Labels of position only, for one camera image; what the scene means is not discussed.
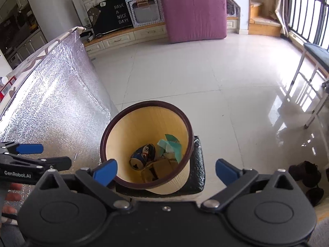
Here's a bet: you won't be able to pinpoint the black letter board sign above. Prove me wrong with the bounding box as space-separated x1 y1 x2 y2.
87 0 134 36

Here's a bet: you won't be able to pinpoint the green paper wrapper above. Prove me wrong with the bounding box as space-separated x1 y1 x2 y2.
157 133 184 164

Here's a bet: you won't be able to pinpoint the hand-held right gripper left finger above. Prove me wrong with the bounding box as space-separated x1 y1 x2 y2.
38 159 134 210

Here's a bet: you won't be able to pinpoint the pink folded mattress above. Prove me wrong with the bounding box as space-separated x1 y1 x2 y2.
158 0 228 44

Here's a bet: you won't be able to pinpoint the black shoe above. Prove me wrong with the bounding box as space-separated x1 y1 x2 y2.
288 161 322 188
305 187 325 207

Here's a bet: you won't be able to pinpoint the black balcony railing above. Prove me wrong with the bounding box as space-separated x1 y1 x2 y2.
285 0 329 52

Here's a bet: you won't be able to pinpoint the black padded stool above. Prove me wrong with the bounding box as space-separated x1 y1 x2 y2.
115 135 206 199

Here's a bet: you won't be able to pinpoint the wooden staircase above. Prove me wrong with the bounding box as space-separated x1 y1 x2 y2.
231 0 282 37

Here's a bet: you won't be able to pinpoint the crushed blue can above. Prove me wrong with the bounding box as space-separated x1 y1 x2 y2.
129 144 157 171

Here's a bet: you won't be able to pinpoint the perforated metal frame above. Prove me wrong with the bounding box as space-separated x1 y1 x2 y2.
123 0 165 28

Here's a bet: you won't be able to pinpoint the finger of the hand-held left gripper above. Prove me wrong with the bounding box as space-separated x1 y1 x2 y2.
0 141 44 155
0 154 72 173

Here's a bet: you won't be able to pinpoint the person's left hand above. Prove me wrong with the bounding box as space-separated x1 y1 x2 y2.
1 182 23 223

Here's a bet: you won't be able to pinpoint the kitchen cabinets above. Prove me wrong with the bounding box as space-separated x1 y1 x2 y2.
0 0 49 70

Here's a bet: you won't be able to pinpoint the yellow bin with brown rim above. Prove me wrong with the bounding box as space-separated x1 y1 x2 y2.
100 100 194 195

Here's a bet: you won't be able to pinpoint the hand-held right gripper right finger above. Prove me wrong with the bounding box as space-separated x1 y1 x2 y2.
200 159 296 210

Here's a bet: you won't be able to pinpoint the beige curtain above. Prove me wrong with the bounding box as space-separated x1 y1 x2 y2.
275 0 291 37

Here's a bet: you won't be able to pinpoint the cream low drawer cabinet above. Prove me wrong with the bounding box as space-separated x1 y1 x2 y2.
83 17 240 55

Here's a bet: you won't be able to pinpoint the white chair with blue cushion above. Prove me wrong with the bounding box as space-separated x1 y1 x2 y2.
290 42 329 129

